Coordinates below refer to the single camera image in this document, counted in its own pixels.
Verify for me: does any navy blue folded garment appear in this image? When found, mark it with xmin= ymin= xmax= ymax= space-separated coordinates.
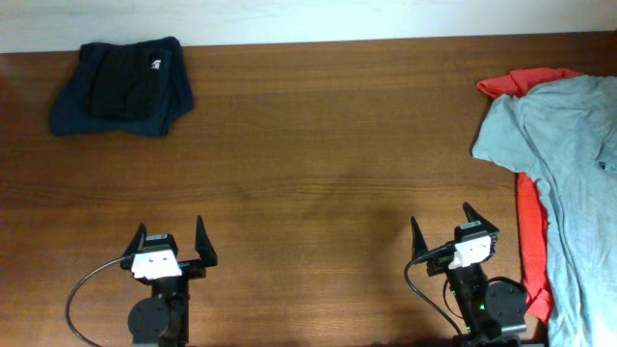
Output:
xmin=49 ymin=37 xmax=195 ymax=138

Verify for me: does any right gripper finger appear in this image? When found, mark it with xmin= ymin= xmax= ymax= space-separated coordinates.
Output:
xmin=411 ymin=217 xmax=428 ymax=260
xmin=463 ymin=202 xmax=498 ymax=232

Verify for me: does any black folded garment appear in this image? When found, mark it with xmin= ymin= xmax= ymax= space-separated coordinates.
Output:
xmin=90 ymin=47 xmax=172 ymax=122

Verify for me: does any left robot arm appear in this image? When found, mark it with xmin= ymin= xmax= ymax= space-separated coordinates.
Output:
xmin=121 ymin=217 xmax=218 ymax=347

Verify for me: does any light blue t-shirt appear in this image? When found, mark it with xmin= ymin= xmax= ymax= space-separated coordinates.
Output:
xmin=471 ymin=75 xmax=616 ymax=346

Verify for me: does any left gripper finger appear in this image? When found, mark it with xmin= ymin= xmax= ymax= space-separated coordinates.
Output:
xmin=195 ymin=215 xmax=218 ymax=267
xmin=122 ymin=224 xmax=147 ymax=256

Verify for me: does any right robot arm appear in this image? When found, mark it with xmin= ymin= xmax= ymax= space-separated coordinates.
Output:
xmin=404 ymin=202 xmax=527 ymax=347

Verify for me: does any red printed t-shirt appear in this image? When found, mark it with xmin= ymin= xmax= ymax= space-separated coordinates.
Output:
xmin=476 ymin=67 xmax=580 ymax=325

